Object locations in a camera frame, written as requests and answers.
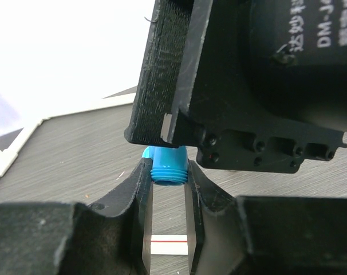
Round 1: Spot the blue plastic faucet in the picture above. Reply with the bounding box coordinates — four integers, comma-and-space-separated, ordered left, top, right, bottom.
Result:
142, 146, 188, 186

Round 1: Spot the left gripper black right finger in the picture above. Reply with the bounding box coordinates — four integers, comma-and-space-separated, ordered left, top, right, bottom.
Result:
184, 162, 347, 274

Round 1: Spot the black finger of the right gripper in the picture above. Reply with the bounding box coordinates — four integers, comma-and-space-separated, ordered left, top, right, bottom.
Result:
124, 1, 194, 146

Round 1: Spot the white PVC pipe frame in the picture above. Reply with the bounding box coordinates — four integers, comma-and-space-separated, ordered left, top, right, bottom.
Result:
0, 117, 189, 256

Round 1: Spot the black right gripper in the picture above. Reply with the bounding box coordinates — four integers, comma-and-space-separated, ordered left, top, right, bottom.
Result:
173, 1, 347, 173

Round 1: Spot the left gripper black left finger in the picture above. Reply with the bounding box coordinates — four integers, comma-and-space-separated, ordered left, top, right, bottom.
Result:
0, 159, 152, 274

